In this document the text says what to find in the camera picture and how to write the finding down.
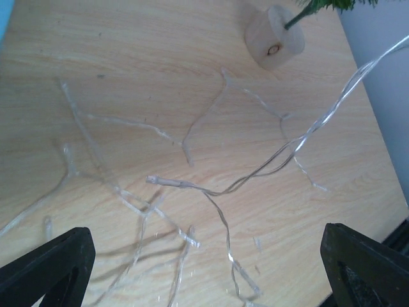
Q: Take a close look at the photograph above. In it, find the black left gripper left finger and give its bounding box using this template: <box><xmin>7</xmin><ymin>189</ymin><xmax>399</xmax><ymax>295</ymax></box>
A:
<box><xmin>1</xmin><ymin>227</ymin><xmax>96</xmax><ymax>306</ymax></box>

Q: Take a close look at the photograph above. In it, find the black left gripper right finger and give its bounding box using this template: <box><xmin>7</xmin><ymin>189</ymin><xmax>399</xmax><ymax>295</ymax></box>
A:
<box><xmin>320</xmin><ymin>223</ymin><xmax>408</xmax><ymax>306</ymax></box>

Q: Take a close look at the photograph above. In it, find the clear string light wire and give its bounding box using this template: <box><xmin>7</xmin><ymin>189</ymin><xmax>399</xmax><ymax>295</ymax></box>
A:
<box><xmin>0</xmin><ymin>33</ymin><xmax>409</xmax><ymax>307</ymax></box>

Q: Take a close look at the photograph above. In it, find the small green christmas tree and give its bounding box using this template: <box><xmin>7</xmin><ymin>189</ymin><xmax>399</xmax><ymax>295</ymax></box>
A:
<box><xmin>284</xmin><ymin>0</ymin><xmax>378</xmax><ymax>31</ymax></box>

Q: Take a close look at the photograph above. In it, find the round wooden tree base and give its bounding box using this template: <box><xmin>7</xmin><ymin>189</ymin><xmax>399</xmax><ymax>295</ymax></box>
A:
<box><xmin>245</xmin><ymin>5</ymin><xmax>305</xmax><ymax>71</ymax></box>

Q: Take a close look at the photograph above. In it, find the light blue perforated basket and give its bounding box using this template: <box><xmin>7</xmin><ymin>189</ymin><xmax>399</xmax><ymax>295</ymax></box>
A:
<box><xmin>0</xmin><ymin>0</ymin><xmax>15</xmax><ymax>43</ymax></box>

